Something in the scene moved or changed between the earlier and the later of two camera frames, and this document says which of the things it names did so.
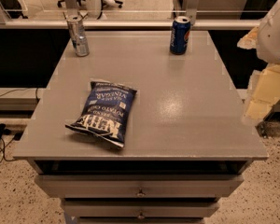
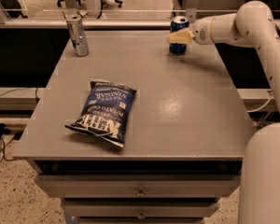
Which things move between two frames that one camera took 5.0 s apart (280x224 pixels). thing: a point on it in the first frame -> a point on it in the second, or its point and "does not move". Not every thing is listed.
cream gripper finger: [267, 89] -> [201, 33]
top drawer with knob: [139, 186] does not move
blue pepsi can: [180, 35] does not move
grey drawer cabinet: [188, 146] does not move
